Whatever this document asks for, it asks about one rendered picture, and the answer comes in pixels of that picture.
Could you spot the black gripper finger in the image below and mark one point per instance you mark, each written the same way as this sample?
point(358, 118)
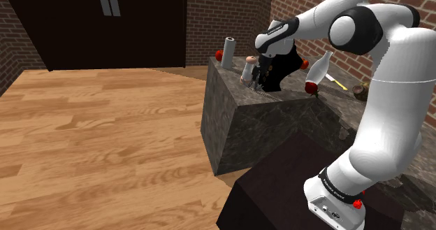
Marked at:
point(265, 73)

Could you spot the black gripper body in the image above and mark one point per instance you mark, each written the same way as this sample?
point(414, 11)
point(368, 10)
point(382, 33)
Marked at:
point(284, 67)

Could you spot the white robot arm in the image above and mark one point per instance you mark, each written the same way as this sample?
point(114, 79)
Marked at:
point(391, 113)

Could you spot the white grinder with brown top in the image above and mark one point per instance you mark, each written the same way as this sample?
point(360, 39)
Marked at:
point(248, 69)

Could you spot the red tomato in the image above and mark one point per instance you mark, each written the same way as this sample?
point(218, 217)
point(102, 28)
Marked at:
point(219, 55)
point(304, 64)

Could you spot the red strawberry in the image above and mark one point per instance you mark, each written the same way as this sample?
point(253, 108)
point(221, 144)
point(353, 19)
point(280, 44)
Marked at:
point(311, 88)

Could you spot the white bottle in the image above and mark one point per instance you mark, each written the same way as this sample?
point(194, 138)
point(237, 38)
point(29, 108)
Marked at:
point(319, 69)

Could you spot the grey paper towel roll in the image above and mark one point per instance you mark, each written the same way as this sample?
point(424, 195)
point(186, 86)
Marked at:
point(228, 53)

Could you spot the brown round pot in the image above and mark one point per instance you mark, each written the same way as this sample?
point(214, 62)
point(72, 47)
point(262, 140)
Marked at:
point(360, 91)

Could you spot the dark robot stand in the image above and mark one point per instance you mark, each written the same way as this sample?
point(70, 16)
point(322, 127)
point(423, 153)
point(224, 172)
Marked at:
point(279, 185)

